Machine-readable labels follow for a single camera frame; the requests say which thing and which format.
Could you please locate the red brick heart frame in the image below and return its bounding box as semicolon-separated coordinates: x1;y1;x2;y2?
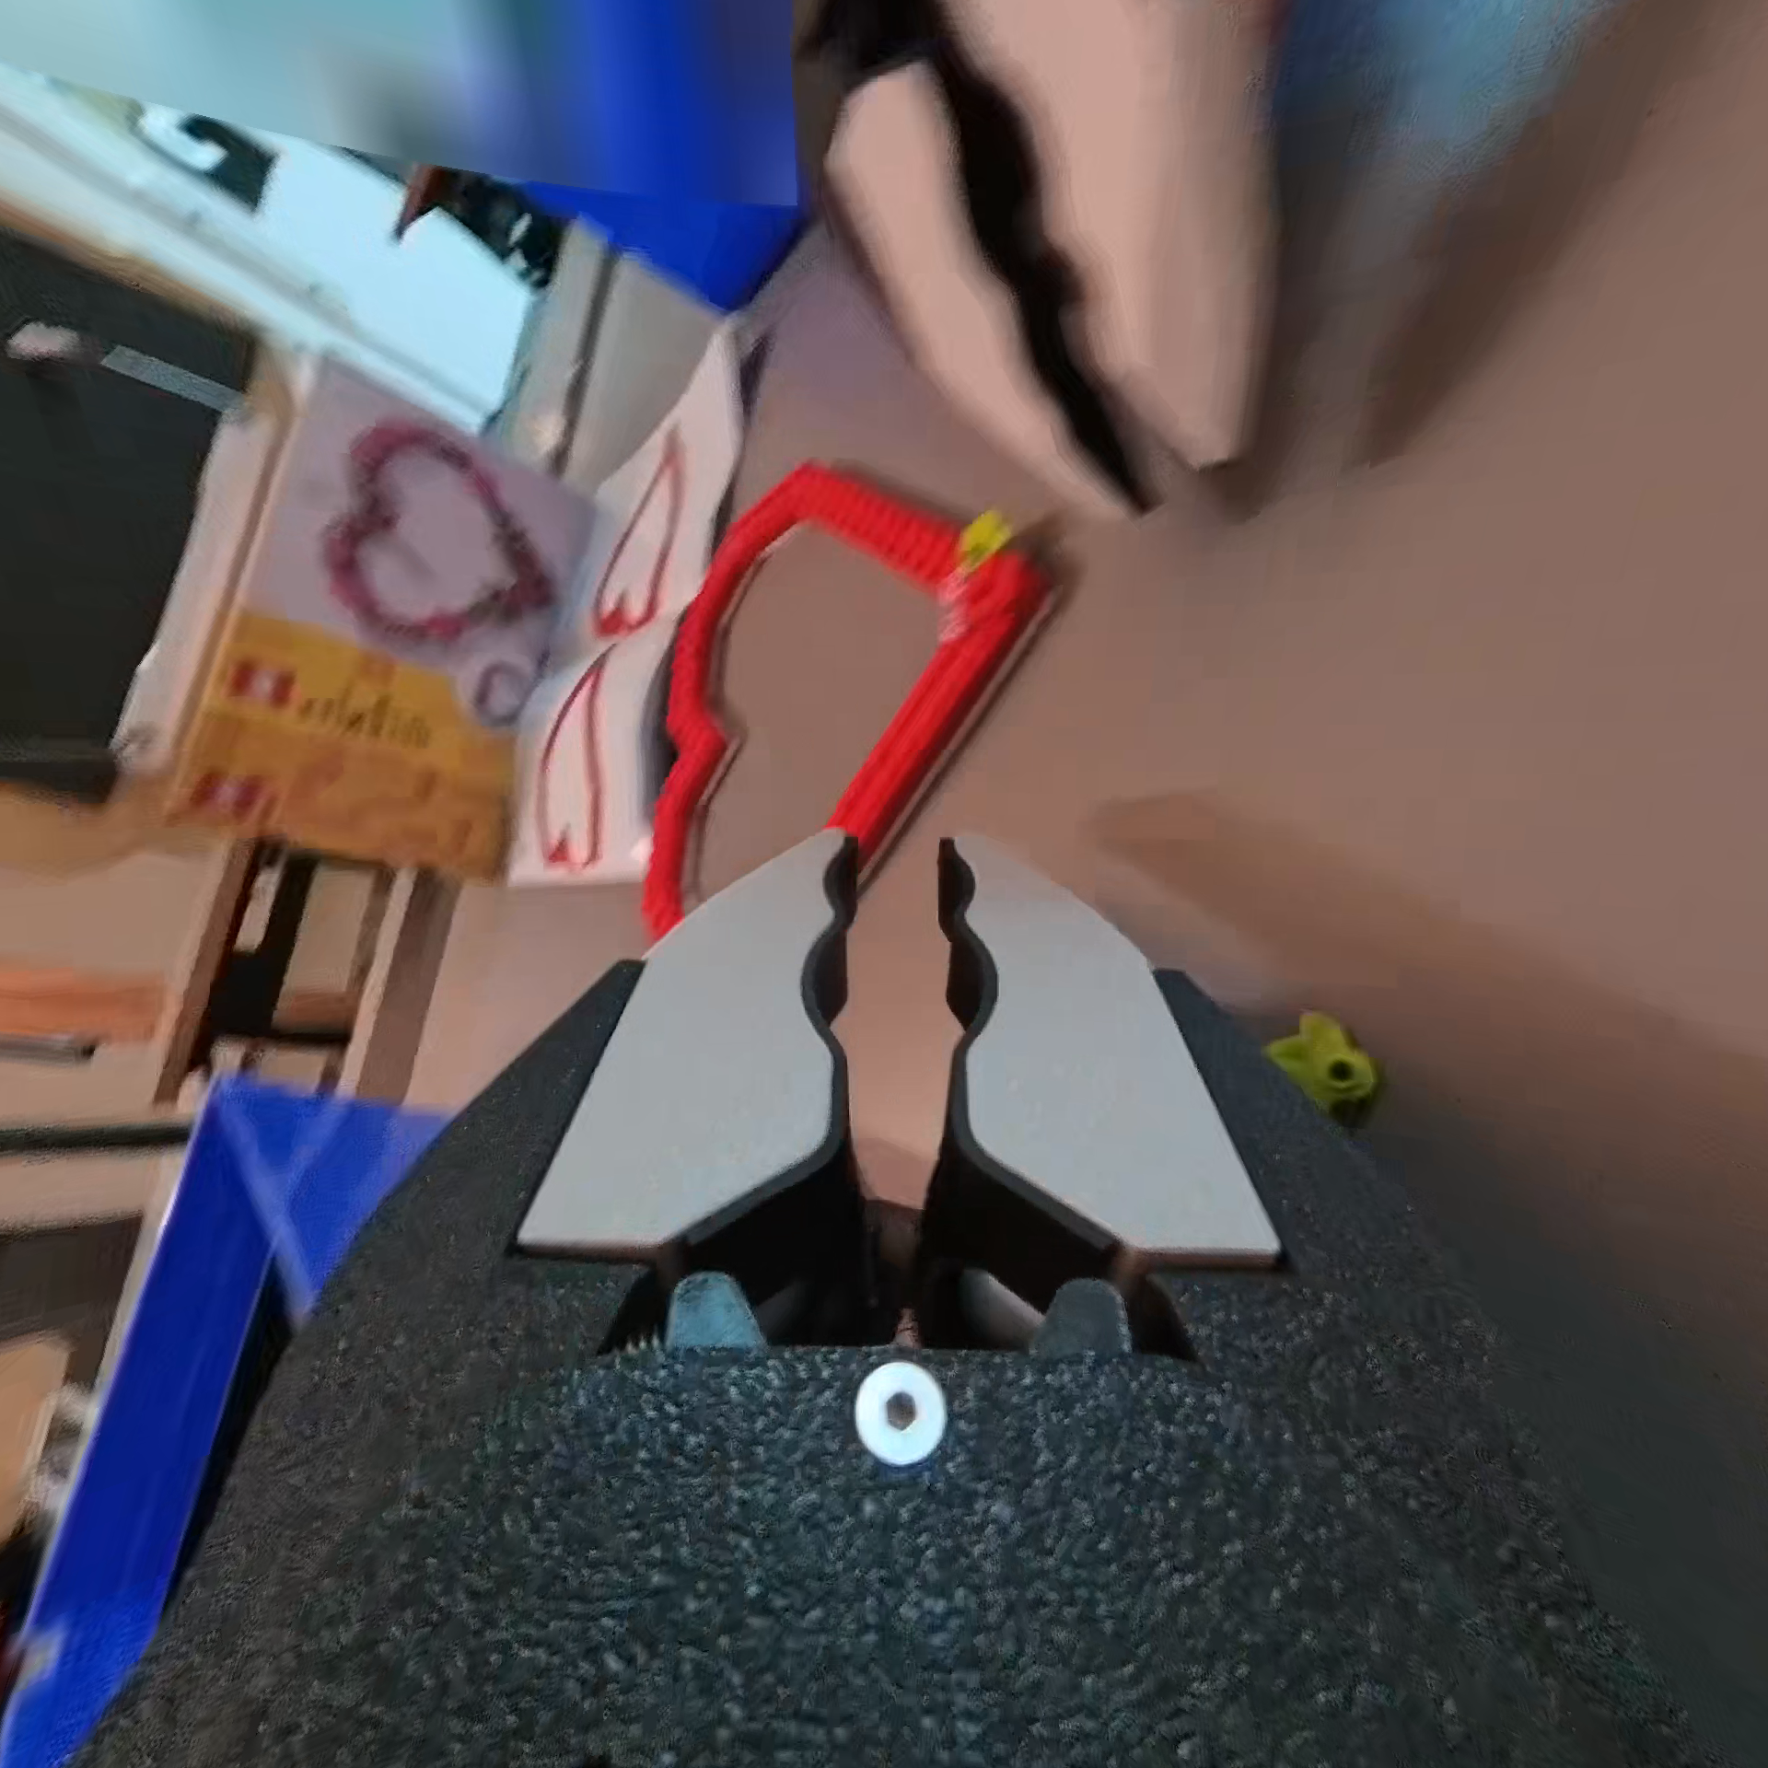
641;464;1054;944

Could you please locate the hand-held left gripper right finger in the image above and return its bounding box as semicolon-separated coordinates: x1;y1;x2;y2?
921;831;1286;1274

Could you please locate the black booth panel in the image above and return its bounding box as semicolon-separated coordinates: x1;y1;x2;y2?
0;228;265;810

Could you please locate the open instruction booklet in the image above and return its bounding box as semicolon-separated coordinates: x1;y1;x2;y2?
503;331;754;886

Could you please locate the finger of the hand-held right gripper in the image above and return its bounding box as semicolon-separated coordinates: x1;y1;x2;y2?
954;0;1286;478
821;59;1155;517

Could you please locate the toy set box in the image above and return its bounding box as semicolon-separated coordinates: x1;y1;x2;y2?
118;353;604;886

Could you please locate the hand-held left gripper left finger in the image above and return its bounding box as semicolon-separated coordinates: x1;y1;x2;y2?
514;825;864;1267

